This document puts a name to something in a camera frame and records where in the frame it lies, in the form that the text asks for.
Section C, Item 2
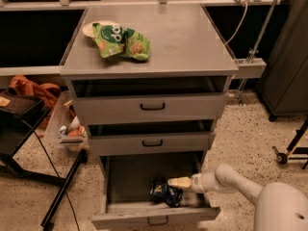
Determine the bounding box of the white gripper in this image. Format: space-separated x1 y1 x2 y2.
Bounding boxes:
167 172 218 193

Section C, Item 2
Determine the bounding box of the blue chip bag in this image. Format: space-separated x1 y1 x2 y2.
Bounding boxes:
150 178 183 208

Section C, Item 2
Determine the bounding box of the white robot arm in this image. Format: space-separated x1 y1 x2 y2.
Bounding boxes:
167 164 308 231

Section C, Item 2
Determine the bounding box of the bottom grey drawer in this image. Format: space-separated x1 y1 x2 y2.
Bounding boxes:
91 152 220 231

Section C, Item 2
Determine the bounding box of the grey drawer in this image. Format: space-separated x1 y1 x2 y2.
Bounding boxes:
89 119 215 156
91 152 220 231
72 77 226 124

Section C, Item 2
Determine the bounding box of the middle grey drawer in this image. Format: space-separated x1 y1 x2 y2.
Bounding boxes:
89 119 215 156

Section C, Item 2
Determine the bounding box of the top grey drawer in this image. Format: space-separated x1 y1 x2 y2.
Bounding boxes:
72 77 226 124

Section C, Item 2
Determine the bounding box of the grey drawer cabinet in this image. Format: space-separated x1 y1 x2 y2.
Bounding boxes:
59 2 240 166

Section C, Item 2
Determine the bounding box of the green chip bag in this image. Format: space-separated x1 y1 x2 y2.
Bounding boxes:
91 22 150 62

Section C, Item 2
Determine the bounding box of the black tripod wheel leg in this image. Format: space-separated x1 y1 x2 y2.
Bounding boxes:
272 118 308 169

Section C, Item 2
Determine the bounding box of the clear plastic bin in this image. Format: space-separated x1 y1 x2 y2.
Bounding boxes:
44 90 89 152

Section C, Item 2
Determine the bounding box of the dark grey side cabinet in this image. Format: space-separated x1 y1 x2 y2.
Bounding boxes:
256 0 308 121

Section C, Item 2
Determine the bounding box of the orange jacket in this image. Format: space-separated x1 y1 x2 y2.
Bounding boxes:
10 75 62 129

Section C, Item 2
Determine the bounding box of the black stand table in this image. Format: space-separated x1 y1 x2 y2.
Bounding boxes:
0 90 88 231

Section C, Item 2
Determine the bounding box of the white bowl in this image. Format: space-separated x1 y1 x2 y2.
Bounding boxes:
82 20 119 39

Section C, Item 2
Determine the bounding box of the black floor cable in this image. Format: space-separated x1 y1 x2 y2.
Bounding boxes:
22 120 81 231

